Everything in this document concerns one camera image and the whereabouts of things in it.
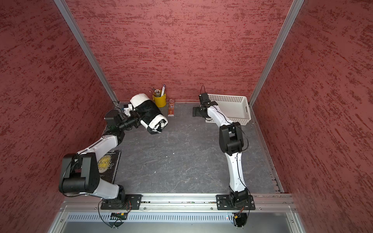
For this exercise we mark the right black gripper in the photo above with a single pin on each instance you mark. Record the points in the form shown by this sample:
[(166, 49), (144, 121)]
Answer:
[(198, 112)]

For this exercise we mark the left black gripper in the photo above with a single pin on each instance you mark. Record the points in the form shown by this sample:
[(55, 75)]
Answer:
[(137, 118)]

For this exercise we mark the black white checkered pillowcase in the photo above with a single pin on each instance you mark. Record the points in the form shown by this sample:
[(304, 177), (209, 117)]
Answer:
[(151, 117)]

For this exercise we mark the white perforated plastic basket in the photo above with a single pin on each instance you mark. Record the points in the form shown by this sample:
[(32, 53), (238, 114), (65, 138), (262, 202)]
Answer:
[(236, 108)]

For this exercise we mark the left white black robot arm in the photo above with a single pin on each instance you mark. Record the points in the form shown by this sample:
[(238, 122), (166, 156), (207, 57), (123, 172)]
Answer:
[(80, 172)]

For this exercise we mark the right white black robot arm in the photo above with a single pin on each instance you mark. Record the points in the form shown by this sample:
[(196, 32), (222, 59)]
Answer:
[(231, 143)]

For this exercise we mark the yellow pencil cup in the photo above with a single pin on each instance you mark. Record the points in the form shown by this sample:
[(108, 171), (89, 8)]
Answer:
[(160, 101)]

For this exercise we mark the bundle of pencils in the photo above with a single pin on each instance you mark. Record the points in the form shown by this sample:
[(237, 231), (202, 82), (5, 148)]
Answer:
[(158, 92)]

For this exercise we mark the dark hardcover book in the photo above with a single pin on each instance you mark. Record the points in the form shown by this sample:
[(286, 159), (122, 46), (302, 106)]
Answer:
[(108, 165)]

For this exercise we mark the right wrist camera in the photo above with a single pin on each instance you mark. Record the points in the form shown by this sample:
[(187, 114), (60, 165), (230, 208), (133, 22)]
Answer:
[(204, 99)]

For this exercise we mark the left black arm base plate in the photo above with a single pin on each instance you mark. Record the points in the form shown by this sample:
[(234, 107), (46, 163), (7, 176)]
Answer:
[(129, 202)]

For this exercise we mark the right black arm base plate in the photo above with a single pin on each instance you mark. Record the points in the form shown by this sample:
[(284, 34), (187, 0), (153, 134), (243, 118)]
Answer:
[(229, 202)]

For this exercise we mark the aluminium front rail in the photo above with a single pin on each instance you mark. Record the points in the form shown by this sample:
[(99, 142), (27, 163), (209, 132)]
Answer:
[(198, 202)]

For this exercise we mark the left aluminium corner post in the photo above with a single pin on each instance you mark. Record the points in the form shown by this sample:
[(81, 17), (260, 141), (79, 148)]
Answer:
[(72, 24)]

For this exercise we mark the aluminium corner post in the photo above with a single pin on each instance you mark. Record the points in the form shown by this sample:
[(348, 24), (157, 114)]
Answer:
[(72, 24), (285, 29)]

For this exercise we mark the right aluminium corner post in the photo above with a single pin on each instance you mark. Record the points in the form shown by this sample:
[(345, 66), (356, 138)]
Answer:
[(285, 29)]

